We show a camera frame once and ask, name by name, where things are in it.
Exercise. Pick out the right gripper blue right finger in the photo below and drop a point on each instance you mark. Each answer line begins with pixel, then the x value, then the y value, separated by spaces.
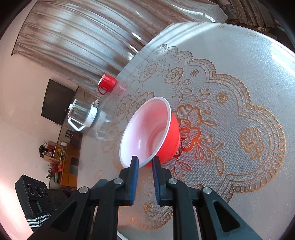
pixel 197 213

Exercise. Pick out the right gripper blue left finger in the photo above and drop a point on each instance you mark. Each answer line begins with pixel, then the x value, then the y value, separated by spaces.
pixel 92 213

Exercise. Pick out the red plastic bowl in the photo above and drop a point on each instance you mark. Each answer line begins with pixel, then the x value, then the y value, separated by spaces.
pixel 153 131

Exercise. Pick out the orange wooden cabinet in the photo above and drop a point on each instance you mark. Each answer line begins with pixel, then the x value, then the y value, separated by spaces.
pixel 68 176

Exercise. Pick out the lace patterned tablecloth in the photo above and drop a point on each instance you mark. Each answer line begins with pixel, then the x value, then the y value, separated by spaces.
pixel 226 142

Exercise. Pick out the white glass electric kettle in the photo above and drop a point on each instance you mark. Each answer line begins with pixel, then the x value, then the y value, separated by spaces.
pixel 83 115

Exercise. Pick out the red mug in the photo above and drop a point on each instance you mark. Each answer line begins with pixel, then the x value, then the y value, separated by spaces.
pixel 106 84

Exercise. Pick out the beige window curtain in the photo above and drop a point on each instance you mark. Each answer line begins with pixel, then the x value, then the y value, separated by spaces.
pixel 82 40

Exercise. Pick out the black wall television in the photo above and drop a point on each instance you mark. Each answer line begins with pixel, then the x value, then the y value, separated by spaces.
pixel 56 102

